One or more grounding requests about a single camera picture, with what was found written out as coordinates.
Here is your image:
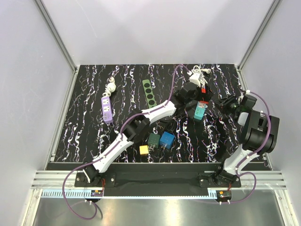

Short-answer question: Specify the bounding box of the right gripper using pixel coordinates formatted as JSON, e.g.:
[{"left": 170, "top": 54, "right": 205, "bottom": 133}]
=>
[{"left": 212, "top": 93, "right": 241, "bottom": 115}]

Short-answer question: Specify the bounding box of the teal power strip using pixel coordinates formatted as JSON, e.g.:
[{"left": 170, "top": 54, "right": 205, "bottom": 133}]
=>
[{"left": 193, "top": 101, "right": 207, "bottom": 120}]

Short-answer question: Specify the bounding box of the green power strip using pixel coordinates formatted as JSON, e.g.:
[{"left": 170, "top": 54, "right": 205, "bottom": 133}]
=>
[{"left": 142, "top": 80, "right": 157, "bottom": 108}]

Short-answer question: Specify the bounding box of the blue cube plug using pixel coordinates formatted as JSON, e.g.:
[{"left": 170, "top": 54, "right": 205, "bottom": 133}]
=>
[{"left": 159, "top": 131, "right": 175, "bottom": 149}]

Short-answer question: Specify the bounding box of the dark green cube plug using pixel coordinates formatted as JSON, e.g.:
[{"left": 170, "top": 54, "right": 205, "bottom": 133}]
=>
[{"left": 148, "top": 133, "right": 160, "bottom": 151}]

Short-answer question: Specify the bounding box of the yellow cube plug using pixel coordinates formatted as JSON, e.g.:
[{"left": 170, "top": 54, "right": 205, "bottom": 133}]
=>
[{"left": 139, "top": 145, "right": 149, "bottom": 155}]

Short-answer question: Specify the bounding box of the purple power strip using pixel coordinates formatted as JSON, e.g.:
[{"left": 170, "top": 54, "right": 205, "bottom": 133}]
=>
[{"left": 101, "top": 97, "right": 113, "bottom": 124}]

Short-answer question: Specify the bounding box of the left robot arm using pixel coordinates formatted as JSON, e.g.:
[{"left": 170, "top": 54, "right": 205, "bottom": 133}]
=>
[{"left": 82, "top": 82, "right": 214, "bottom": 186}]

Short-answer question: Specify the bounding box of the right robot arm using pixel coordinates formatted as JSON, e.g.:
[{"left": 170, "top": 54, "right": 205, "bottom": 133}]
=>
[{"left": 208, "top": 93, "right": 280, "bottom": 187}]

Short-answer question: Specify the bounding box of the black marbled mat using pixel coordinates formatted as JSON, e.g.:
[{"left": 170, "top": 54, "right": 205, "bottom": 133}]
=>
[{"left": 54, "top": 65, "right": 242, "bottom": 163}]

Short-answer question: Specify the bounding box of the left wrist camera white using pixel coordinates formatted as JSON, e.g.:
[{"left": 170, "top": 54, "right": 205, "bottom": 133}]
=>
[{"left": 187, "top": 71, "right": 205, "bottom": 87}]

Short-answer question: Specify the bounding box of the white coiled cable right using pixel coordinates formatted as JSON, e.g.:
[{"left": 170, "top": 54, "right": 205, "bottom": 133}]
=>
[{"left": 191, "top": 65, "right": 212, "bottom": 88}]

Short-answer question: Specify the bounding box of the white coiled cable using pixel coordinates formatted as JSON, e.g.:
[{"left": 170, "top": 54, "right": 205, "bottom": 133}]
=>
[
  {"left": 191, "top": 65, "right": 212, "bottom": 88},
  {"left": 103, "top": 77, "right": 117, "bottom": 97}
]

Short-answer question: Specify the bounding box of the black coiled cable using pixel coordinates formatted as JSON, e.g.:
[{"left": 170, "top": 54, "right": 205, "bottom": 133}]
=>
[{"left": 157, "top": 105, "right": 196, "bottom": 134}]

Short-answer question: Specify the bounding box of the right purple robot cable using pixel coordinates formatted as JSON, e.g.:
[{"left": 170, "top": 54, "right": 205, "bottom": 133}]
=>
[{"left": 195, "top": 91, "right": 271, "bottom": 204}]

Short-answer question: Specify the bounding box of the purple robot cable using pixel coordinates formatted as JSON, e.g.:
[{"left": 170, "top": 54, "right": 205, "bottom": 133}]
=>
[
  {"left": 62, "top": 65, "right": 192, "bottom": 221},
  {"left": 195, "top": 91, "right": 271, "bottom": 204}
]

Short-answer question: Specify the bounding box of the white coiled cable left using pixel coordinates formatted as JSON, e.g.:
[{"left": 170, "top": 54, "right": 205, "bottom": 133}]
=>
[{"left": 103, "top": 77, "right": 117, "bottom": 97}]

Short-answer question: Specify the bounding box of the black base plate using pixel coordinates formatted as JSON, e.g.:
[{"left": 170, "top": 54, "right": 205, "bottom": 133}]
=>
[{"left": 46, "top": 161, "right": 271, "bottom": 196}]

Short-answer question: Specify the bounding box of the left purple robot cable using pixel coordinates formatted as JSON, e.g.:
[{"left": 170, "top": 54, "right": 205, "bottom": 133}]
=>
[{"left": 62, "top": 65, "right": 192, "bottom": 221}]

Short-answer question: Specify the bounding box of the aluminium frame rail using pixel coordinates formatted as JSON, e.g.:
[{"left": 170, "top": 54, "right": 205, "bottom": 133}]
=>
[{"left": 31, "top": 171, "right": 286, "bottom": 200}]

